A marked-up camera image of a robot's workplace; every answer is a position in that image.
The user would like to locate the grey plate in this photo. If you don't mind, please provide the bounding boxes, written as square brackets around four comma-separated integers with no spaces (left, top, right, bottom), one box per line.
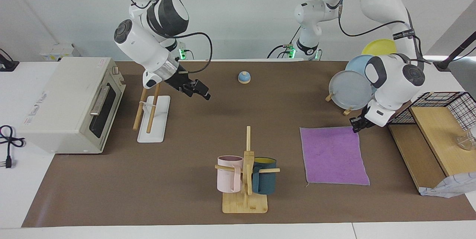
[329,70,373,111]

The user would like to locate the brown table mat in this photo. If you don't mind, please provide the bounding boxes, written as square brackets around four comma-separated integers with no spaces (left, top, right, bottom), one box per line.
[21,61,476,227]

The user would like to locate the pink mug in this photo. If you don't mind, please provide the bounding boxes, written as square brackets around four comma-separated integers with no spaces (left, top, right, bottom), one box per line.
[217,155,244,193]

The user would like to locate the white power strip box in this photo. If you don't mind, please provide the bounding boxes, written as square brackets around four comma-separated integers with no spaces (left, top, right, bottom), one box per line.
[40,43,80,61]

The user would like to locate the clear glass cup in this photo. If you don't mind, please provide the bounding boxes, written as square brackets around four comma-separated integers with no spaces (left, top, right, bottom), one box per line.
[457,126,476,151]

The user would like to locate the wooden shelf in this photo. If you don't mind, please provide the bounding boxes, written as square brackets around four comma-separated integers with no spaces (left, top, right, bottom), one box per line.
[387,106,476,195]

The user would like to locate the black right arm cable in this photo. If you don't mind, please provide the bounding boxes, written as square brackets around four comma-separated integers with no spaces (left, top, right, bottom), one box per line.
[115,0,213,74]

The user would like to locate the wooden plate rack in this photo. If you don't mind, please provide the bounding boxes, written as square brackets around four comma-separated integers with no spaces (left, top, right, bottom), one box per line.
[325,94,354,116]

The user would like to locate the white towel rack wooden bars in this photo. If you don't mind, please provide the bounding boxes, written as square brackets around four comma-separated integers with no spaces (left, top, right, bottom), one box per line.
[133,83,171,143]

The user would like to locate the light blue plate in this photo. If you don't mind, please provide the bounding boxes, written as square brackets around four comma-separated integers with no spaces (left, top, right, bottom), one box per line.
[345,55,377,94]

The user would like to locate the black power cord with plug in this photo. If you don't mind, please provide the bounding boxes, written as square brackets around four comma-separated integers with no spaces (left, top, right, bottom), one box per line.
[0,125,26,169]

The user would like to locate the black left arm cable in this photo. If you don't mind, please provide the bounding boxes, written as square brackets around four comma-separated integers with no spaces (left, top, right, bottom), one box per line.
[318,0,424,63]

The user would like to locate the yellow plate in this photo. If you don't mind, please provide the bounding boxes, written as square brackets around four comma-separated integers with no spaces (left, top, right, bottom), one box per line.
[361,39,398,56]

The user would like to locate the black wire basket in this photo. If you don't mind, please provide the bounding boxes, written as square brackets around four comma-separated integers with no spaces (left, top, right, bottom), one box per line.
[387,91,476,131]

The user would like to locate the beige toaster oven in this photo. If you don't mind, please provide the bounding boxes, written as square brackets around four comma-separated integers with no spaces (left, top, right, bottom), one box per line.
[19,57,126,154]

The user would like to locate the dark teal mug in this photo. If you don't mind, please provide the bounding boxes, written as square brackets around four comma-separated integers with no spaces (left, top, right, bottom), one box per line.
[252,157,277,195]

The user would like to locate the purple towel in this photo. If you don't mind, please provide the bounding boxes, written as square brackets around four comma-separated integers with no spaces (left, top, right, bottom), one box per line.
[300,126,371,187]

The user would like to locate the wooden mug tree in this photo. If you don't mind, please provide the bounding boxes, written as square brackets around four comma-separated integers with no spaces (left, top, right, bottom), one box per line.
[215,126,280,214]

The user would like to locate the black stand pole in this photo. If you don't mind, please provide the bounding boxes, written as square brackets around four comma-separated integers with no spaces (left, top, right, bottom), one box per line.
[433,31,476,71]

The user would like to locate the black clamp mount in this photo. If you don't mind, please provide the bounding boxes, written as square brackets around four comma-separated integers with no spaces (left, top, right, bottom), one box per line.
[0,48,20,72]

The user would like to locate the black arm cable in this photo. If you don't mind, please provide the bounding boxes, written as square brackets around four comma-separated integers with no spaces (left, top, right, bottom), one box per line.
[115,0,213,74]
[318,0,424,63]

